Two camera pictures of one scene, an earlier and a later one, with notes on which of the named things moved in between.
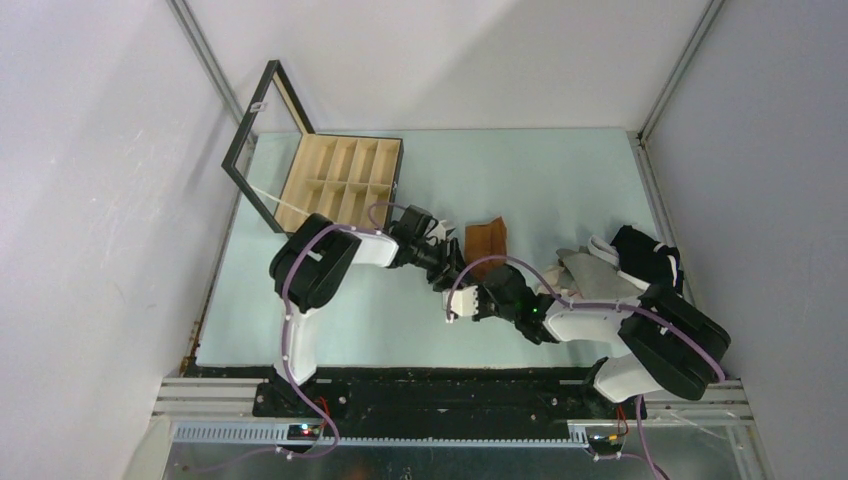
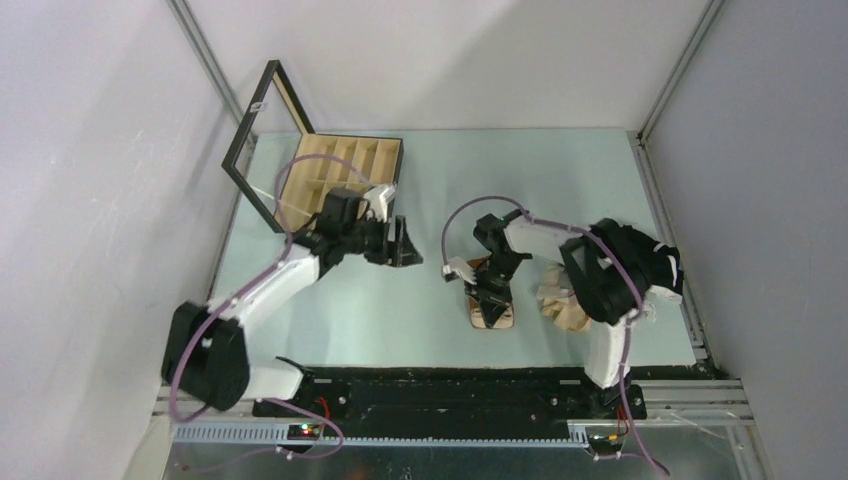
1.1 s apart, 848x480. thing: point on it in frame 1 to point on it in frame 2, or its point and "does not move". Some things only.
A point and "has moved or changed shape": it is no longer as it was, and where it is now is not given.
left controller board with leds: [305, 432] does not move
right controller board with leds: [607, 443] does not move
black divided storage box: [291, 172] does not move
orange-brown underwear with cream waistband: [484, 241] has moved or changed shape
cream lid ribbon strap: [290, 205] does not move
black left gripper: [448, 268] to [398, 253]
